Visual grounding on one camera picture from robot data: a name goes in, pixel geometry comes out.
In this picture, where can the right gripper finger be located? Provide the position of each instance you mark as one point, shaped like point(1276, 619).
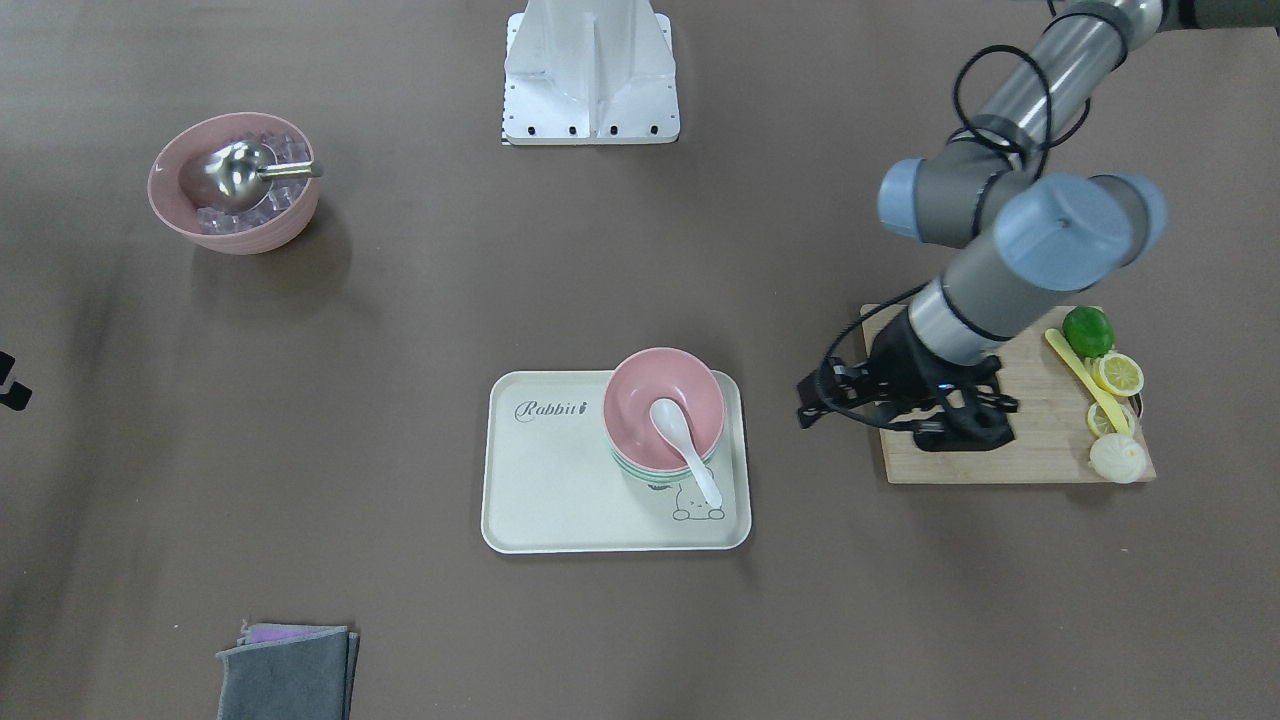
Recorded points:
point(14, 394)

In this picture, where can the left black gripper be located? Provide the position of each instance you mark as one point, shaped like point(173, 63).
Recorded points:
point(898, 366)

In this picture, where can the white ceramic spoon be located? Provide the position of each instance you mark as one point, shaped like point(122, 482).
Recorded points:
point(671, 424)

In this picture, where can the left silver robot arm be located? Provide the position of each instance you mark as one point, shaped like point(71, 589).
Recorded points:
point(1026, 239)

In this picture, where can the green bowl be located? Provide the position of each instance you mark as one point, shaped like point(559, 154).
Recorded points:
point(651, 477)

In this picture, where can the pink bowl with steel bowl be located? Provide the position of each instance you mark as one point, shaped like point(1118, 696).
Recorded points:
point(289, 206)

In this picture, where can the cream rabbit tray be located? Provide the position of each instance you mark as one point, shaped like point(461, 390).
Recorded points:
point(551, 484)

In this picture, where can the green lime toy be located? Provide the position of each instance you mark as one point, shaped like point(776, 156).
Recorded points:
point(1088, 331)

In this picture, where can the lower lemon slice toy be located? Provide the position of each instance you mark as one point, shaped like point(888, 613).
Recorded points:
point(1118, 374)

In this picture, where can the white steamed bun toy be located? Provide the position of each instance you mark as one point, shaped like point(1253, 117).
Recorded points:
point(1118, 458)

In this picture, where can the metal ladle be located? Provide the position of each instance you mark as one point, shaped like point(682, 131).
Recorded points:
point(238, 176)

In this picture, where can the grey folded cloth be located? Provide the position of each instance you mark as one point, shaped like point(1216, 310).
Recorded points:
point(289, 671)

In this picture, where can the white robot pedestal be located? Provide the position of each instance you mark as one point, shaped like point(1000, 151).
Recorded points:
point(589, 73)

